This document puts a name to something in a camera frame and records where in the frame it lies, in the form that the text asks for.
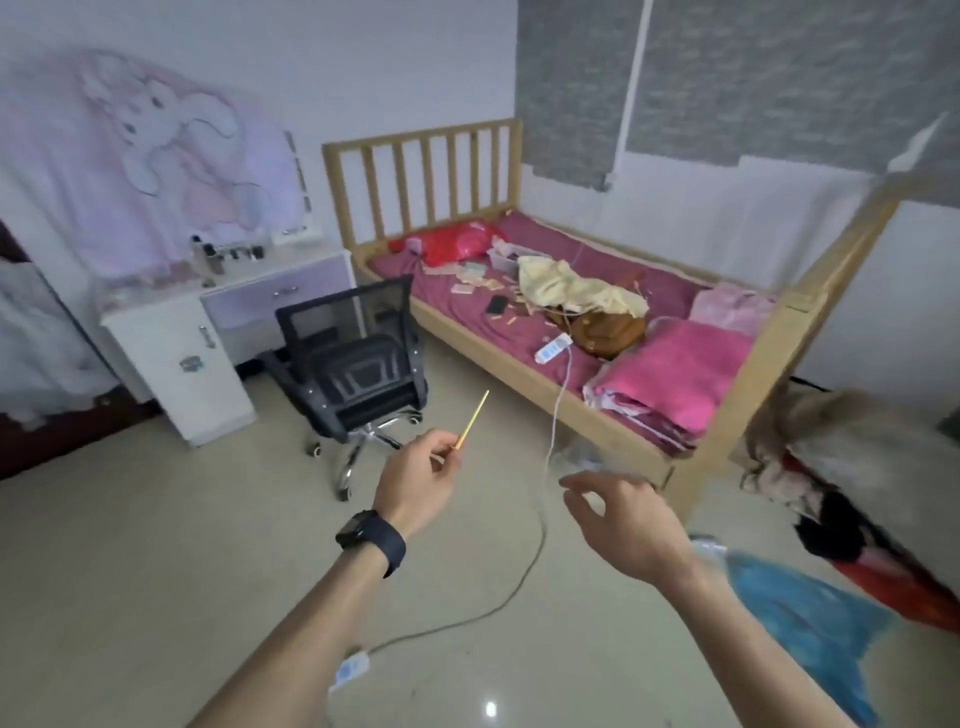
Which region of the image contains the white cable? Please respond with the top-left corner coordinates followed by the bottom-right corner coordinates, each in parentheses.
top-left (367, 344), bottom-right (575, 661)

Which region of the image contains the red plastic bag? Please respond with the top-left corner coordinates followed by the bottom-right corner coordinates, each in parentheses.
top-left (832, 547), bottom-right (960, 635)

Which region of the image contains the grey wall sheet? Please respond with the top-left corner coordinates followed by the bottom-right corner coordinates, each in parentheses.
top-left (515, 0), bottom-right (960, 208)

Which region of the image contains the white plastic basket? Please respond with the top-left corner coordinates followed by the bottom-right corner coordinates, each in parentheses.
top-left (487, 238), bottom-right (553, 275)

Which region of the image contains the person's left hand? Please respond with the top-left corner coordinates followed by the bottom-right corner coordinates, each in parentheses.
top-left (372, 428), bottom-right (464, 541)

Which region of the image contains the blue plastic object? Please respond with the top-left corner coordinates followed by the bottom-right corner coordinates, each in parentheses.
top-left (689, 536), bottom-right (901, 728)

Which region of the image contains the black smartwatch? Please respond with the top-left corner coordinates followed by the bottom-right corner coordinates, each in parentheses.
top-left (335, 509), bottom-right (408, 579)

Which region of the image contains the black office chair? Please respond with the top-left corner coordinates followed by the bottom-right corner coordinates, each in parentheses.
top-left (258, 273), bottom-right (430, 502)

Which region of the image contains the pink patterned cloth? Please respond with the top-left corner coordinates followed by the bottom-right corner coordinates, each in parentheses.
top-left (688, 283), bottom-right (778, 335)

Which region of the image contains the purple drawer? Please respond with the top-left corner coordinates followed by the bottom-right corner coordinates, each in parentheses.
top-left (202, 254), bottom-right (355, 331)

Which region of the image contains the person's right forearm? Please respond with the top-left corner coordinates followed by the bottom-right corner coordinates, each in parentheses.
top-left (659, 562), bottom-right (856, 728)

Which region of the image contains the white dressing table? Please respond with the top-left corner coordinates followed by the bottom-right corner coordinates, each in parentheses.
top-left (99, 131), bottom-right (358, 449)

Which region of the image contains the white power strip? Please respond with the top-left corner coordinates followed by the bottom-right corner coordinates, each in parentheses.
top-left (327, 650), bottom-right (373, 695)

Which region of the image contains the red floral pillow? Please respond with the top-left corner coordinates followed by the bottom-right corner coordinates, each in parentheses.
top-left (387, 221), bottom-right (504, 268)

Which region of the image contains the wooden bed frame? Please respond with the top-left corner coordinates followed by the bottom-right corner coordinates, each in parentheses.
top-left (322, 116), bottom-right (901, 519)

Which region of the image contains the pink cartoon cloth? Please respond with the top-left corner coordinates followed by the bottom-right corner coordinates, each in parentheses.
top-left (0, 48), bottom-right (305, 283)

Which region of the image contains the purple bed sheet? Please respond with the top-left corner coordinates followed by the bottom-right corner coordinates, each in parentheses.
top-left (371, 209), bottom-right (721, 399)

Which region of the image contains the brown handbag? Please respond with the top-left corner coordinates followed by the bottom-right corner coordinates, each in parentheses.
top-left (551, 307), bottom-right (648, 361)

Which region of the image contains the black cloth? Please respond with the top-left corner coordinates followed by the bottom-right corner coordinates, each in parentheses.
top-left (794, 491), bottom-right (875, 564)

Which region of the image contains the dark red wooden door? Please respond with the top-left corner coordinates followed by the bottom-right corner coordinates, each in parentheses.
top-left (0, 217), bottom-right (163, 481)

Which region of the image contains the clear plastic bag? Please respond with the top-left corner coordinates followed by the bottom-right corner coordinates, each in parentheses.
top-left (554, 442), bottom-right (609, 478)

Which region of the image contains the beige floor pillow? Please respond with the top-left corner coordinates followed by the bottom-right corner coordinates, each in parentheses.
top-left (749, 386), bottom-right (960, 556)

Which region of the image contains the person's left forearm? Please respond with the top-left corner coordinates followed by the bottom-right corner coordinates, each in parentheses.
top-left (187, 547), bottom-right (391, 728)

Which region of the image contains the person's right hand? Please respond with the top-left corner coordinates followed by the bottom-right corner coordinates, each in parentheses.
top-left (560, 470), bottom-right (695, 588)

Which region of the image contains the thin yellow stick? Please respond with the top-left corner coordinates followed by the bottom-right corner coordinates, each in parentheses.
top-left (453, 389), bottom-right (491, 453)

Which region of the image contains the white hanging garment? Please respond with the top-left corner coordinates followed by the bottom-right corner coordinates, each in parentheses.
top-left (0, 258), bottom-right (121, 429)

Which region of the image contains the cream cloth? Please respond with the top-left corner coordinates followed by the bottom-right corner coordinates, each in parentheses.
top-left (517, 254), bottom-right (650, 320)

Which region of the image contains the pink folded blanket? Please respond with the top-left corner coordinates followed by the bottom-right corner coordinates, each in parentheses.
top-left (583, 318), bottom-right (755, 455)

